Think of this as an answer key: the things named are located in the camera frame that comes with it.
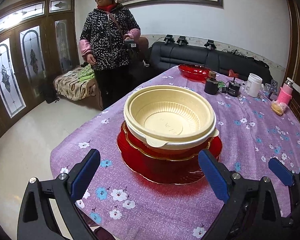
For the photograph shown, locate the small beige plastic bowl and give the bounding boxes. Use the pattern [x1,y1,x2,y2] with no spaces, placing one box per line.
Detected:
[123,85,216,144]

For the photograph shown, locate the white plastic bowl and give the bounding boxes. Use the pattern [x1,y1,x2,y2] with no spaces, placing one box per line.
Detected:
[126,125,219,151]

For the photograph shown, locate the purple floral tablecloth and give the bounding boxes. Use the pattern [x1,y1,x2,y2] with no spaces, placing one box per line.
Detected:
[50,65,300,240]

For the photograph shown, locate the red plate gold rim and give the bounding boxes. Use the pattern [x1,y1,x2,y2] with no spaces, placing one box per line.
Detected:
[117,121,221,161]

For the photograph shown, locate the small bag of snack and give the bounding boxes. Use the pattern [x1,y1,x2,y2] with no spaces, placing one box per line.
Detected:
[271,101,287,116]

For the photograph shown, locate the large red plate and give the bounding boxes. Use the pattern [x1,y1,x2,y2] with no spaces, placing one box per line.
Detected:
[119,139,223,185]

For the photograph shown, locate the pink sleeved bottle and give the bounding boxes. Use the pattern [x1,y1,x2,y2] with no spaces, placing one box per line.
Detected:
[277,77,294,104]

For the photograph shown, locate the black round device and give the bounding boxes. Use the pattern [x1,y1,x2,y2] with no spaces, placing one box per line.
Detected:
[227,77,241,97]

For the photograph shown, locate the white plastic jar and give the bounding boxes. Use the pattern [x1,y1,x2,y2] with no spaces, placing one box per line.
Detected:
[245,73,262,98]

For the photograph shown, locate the black cylinder with wooden knob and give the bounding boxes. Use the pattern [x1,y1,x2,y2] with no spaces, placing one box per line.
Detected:
[204,71,219,95]

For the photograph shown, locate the red plastic bag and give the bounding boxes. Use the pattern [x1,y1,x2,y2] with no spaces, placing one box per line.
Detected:
[228,69,239,78]

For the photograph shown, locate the patterned bed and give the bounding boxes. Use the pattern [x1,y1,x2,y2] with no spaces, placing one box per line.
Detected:
[53,64,98,101]

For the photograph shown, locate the red glass dish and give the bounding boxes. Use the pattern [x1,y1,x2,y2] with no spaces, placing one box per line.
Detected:
[178,64,210,83]

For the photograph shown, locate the black leather sofa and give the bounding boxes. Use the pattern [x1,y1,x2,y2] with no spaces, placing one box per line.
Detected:
[149,42,273,83]

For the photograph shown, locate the wooden glass panel doors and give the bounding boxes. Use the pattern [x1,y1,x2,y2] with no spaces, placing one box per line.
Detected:
[0,0,79,138]

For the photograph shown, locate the woman in patterned jacket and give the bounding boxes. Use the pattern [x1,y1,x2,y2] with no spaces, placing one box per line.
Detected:
[79,0,141,108]

